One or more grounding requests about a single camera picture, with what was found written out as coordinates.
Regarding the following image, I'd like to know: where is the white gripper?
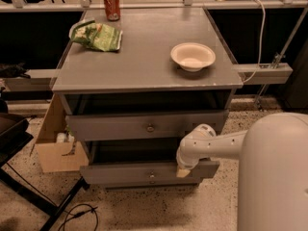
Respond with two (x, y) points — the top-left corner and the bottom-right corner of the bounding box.
(176, 148), (199, 178)

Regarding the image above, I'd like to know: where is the grey drawer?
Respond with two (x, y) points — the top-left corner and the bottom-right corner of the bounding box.
(80, 138), (219, 189)
(66, 110), (229, 141)

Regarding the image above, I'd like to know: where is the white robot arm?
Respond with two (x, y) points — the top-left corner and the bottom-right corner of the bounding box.
(176, 113), (308, 231)

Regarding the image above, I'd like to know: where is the grey drawer cabinet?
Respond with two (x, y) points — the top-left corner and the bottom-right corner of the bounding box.
(51, 7), (244, 190)

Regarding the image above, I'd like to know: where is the grey top drawer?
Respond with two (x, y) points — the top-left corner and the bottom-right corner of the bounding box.
(66, 110), (229, 141)

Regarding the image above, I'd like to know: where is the white paper bowl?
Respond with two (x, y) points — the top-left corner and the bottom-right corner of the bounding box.
(170, 42), (216, 72)

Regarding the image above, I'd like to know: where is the white bottle in box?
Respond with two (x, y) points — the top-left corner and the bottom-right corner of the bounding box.
(56, 133), (74, 142)

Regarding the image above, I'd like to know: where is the cardboard box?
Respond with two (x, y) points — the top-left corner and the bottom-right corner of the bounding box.
(35, 94), (89, 172)

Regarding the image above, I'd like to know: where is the green chip bag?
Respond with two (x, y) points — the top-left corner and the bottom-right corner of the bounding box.
(68, 18), (122, 52)

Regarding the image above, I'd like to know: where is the red soda can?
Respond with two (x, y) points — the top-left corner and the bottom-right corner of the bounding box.
(104, 0), (120, 21)

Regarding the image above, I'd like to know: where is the black floor cable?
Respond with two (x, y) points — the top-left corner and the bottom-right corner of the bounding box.
(6, 162), (99, 231)

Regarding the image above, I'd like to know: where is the metal railing frame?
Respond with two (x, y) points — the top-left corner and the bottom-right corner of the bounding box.
(0, 0), (308, 85)

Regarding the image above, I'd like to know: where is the black stand frame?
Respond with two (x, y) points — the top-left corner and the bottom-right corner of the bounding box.
(0, 114), (86, 231)

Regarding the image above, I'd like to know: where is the white hanging cable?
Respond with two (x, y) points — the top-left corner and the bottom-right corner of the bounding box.
(242, 0), (268, 84)

